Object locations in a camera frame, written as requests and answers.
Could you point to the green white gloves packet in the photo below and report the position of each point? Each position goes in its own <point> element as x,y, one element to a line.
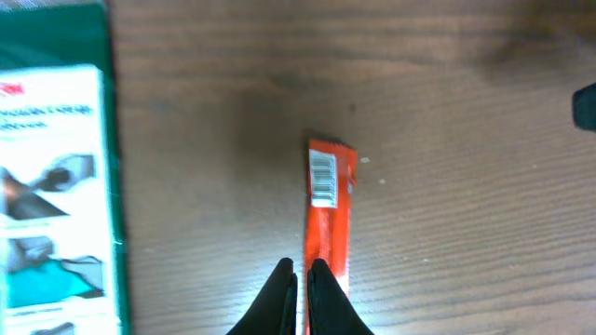
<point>63,242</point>

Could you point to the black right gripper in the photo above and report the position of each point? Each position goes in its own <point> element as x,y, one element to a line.
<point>584,108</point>

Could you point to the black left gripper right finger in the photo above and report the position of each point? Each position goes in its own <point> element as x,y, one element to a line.
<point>329,310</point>

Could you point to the red white snack packet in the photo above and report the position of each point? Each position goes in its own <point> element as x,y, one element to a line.
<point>331,173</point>

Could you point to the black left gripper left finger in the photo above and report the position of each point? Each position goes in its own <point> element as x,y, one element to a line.
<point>273,311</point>

